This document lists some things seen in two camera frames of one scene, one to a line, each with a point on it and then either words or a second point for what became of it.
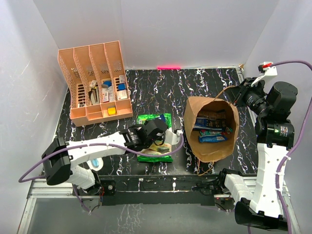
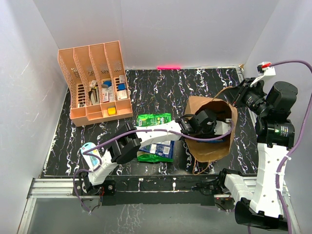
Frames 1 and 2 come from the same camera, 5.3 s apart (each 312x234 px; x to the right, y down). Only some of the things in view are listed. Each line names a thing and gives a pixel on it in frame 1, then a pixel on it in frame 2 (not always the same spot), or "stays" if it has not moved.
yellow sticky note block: (111, 111) stays
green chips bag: (153, 148) stays
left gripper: (162, 137) to (211, 131)
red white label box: (105, 97) stays
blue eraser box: (121, 86) stays
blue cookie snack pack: (162, 116) to (165, 148)
